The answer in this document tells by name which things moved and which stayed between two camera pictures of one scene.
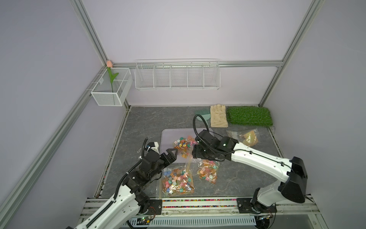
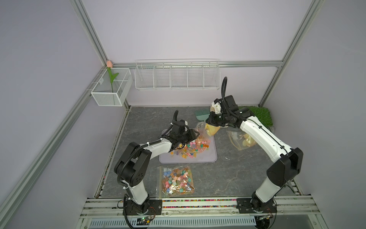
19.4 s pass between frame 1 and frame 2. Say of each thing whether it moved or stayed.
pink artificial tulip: stayed
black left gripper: moved
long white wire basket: stayed
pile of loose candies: stayed
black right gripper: moved
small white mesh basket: stayed
